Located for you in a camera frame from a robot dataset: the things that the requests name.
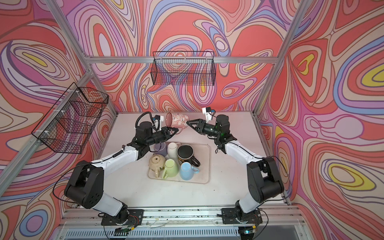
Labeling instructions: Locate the white mug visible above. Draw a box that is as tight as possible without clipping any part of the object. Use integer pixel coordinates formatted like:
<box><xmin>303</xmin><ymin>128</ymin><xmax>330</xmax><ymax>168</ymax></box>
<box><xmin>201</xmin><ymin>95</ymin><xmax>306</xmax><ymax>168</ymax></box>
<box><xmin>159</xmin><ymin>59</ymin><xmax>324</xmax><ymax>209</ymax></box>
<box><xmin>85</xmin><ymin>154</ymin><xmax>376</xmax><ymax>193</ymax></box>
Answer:
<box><xmin>167</xmin><ymin>143</ymin><xmax>180</xmax><ymax>161</ymax></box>

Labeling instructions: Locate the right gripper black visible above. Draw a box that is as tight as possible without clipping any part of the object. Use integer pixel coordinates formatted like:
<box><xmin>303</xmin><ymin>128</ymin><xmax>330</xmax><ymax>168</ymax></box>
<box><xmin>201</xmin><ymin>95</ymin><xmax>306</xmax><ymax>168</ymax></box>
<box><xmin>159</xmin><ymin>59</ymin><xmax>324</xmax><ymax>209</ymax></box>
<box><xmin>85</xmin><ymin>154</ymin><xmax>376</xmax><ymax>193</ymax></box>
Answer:
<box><xmin>187</xmin><ymin>118</ymin><xmax>221</xmax><ymax>138</ymax></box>

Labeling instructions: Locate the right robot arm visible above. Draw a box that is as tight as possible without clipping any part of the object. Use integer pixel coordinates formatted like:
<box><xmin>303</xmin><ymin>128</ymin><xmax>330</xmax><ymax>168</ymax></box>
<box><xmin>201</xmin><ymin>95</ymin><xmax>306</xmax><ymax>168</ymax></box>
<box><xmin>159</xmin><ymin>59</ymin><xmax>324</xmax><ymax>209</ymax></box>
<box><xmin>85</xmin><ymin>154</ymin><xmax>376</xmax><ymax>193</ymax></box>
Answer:
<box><xmin>187</xmin><ymin>115</ymin><xmax>285</xmax><ymax>223</ymax></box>

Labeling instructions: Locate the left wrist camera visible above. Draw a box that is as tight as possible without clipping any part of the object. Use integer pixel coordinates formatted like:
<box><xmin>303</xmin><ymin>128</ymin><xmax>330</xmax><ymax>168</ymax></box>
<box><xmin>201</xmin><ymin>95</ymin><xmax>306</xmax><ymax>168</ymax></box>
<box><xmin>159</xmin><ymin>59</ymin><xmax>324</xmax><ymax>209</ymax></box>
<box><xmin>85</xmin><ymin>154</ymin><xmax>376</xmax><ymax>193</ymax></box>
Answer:
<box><xmin>153</xmin><ymin>115</ymin><xmax>165</xmax><ymax>129</ymax></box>

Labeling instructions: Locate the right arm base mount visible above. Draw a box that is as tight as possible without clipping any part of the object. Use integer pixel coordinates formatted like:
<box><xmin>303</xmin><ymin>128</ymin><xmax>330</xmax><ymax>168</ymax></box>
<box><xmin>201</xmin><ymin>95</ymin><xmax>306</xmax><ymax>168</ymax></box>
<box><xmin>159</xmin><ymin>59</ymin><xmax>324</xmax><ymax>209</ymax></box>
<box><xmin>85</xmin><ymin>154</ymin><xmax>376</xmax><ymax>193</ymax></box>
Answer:
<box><xmin>218</xmin><ymin>207</ymin><xmax>263</xmax><ymax>226</ymax></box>

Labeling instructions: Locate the light blue mug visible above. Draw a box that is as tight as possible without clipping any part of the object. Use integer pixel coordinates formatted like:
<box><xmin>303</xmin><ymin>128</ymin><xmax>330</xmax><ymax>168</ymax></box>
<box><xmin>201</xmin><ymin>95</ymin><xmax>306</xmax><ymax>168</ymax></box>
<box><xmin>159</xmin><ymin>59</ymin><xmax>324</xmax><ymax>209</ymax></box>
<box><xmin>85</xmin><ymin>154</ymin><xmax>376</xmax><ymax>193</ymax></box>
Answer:
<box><xmin>179</xmin><ymin>162</ymin><xmax>200</xmax><ymax>181</ymax></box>

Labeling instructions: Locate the green mug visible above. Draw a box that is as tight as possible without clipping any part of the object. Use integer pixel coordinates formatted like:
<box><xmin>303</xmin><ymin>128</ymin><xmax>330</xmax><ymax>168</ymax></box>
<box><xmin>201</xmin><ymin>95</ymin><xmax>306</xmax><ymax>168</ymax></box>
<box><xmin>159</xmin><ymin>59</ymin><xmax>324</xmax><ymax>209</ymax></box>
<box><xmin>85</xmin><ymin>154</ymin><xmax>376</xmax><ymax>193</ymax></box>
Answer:
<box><xmin>162</xmin><ymin>159</ymin><xmax>179</xmax><ymax>180</ymax></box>

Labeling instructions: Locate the black wire basket back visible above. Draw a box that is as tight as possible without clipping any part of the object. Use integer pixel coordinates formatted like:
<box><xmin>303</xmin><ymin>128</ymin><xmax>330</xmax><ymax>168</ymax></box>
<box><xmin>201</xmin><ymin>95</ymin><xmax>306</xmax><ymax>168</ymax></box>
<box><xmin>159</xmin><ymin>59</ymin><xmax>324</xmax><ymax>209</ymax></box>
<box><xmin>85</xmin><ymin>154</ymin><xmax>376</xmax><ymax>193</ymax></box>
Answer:
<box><xmin>151</xmin><ymin>51</ymin><xmax>216</xmax><ymax>86</ymax></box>

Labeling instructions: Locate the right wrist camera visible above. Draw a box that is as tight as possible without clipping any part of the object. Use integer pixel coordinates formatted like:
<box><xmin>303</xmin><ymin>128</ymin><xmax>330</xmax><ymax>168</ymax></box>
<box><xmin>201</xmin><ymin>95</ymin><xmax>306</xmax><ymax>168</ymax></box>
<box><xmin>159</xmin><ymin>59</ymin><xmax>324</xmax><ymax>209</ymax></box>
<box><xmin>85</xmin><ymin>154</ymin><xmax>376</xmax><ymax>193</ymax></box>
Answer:
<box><xmin>202</xmin><ymin>107</ymin><xmax>213</xmax><ymax>123</ymax></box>

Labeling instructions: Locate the black wire basket left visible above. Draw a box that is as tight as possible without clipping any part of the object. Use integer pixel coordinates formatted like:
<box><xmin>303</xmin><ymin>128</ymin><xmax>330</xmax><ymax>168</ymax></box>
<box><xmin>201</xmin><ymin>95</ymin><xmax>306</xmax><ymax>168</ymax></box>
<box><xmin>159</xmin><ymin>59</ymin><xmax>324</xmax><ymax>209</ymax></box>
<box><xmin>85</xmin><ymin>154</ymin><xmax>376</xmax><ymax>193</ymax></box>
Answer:
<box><xmin>31</xmin><ymin>83</ymin><xmax>109</xmax><ymax>154</ymax></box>

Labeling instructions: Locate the pink mug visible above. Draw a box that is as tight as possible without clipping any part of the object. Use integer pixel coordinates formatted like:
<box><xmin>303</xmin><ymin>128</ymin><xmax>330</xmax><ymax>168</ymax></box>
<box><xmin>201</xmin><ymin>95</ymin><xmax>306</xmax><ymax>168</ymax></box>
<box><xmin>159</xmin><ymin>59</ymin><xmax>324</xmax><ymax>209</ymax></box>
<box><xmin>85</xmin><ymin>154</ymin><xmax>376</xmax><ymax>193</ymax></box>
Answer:
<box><xmin>165</xmin><ymin>112</ymin><xmax>190</xmax><ymax>134</ymax></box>

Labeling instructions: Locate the aluminium front rail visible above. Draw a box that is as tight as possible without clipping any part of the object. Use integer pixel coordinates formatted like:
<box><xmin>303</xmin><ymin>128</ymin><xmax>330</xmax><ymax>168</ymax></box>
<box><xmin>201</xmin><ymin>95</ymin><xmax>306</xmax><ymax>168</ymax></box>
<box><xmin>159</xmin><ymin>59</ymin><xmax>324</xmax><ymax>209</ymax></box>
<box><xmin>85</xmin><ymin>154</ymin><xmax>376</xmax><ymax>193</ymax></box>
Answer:
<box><xmin>59</xmin><ymin>204</ymin><xmax>307</xmax><ymax>228</ymax></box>

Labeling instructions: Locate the black wire basket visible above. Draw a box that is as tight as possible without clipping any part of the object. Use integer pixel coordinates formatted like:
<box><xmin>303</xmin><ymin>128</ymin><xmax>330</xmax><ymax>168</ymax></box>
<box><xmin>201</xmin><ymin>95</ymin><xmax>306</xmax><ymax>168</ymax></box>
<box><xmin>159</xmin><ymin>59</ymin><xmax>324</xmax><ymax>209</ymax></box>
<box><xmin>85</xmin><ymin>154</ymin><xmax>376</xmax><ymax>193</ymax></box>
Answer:
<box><xmin>31</xmin><ymin>83</ymin><xmax>109</xmax><ymax>154</ymax></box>
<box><xmin>151</xmin><ymin>51</ymin><xmax>216</xmax><ymax>86</ymax></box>

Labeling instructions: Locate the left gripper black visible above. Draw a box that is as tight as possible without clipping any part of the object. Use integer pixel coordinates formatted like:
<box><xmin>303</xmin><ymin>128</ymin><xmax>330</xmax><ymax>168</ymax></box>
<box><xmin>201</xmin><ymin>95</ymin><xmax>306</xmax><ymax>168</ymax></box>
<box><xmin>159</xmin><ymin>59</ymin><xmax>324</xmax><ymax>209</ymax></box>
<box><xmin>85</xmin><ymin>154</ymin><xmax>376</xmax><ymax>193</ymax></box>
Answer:
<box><xmin>144</xmin><ymin>127</ymin><xmax>179</xmax><ymax>148</ymax></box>

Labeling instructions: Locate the beige ceramic teapot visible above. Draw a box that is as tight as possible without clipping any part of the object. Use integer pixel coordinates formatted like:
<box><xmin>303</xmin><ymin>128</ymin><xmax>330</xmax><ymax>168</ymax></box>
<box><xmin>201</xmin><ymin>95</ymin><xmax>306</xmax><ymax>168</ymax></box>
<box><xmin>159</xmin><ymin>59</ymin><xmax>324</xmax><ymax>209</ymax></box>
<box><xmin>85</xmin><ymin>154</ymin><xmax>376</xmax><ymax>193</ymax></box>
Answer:
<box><xmin>149</xmin><ymin>154</ymin><xmax>166</xmax><ymax>178</ymax></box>

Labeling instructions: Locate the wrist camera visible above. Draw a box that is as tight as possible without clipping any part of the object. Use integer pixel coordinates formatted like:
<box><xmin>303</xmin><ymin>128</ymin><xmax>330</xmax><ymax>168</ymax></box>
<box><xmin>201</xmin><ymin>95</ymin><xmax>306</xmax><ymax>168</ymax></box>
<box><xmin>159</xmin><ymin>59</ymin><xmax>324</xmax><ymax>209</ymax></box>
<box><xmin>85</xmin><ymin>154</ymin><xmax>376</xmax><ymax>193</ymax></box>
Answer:
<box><xmin>153</xmin><ymin>115</ymin><xmax>165</xmax><ymax>129</ymax></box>
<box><xmin>202</xmin><ymin>107</ymin><xmax>213</xmax><ymax>123</ymax></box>

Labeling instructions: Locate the beige plastic tray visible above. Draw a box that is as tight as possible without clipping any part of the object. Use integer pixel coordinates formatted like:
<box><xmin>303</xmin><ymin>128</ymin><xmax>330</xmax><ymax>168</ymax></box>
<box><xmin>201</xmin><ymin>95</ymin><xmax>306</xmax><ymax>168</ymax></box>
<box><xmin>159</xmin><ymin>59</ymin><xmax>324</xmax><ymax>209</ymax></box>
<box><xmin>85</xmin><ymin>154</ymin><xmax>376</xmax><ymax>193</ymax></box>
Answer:
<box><xmin>147</xmin><ymin>143</ymin><xmax>211</xmax><ymax>184</ymax></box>

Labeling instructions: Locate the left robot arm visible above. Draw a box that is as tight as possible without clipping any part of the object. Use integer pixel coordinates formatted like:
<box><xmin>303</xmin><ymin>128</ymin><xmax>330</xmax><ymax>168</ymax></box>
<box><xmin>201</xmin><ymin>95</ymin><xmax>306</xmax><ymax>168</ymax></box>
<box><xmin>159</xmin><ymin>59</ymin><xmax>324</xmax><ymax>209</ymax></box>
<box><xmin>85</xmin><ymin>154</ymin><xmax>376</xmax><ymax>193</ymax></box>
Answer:
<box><xmin>64</xmin><ymin>112</ymin><xmax>179</xmax><ymax>225</ymax></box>

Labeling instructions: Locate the black skull mug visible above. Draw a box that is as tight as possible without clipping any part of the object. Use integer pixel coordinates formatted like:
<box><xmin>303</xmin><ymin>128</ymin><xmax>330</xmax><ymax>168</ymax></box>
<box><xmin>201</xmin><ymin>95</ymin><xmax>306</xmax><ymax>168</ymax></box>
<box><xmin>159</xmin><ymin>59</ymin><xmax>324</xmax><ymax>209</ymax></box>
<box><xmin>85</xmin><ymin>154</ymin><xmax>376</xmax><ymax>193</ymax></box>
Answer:
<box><xmin>177</xmin><ymin>144</ymin><xmax>201</xmax><ymax>167</ymax></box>

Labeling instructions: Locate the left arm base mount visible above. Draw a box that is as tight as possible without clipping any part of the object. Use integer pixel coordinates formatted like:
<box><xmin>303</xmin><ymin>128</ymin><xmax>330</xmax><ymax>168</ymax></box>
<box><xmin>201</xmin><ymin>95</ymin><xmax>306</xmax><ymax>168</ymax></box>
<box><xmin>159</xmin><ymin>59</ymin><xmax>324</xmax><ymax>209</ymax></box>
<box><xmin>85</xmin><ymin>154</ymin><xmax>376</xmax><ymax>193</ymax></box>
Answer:
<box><xmin>101</xmin><ymin>209</ymin><xmax>144</xmax><ymax>227</ymax></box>

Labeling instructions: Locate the purple mug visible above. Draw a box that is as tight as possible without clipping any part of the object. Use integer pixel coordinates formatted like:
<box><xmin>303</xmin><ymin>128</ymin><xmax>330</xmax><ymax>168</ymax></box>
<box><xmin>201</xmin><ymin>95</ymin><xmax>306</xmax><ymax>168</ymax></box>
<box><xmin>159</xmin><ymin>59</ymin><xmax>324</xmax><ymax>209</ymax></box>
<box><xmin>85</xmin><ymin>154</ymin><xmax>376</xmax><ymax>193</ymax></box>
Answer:
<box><xmin>154</xmin><ymin>143</ymin><xmax>168</xmax><ymax>157</ymax></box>

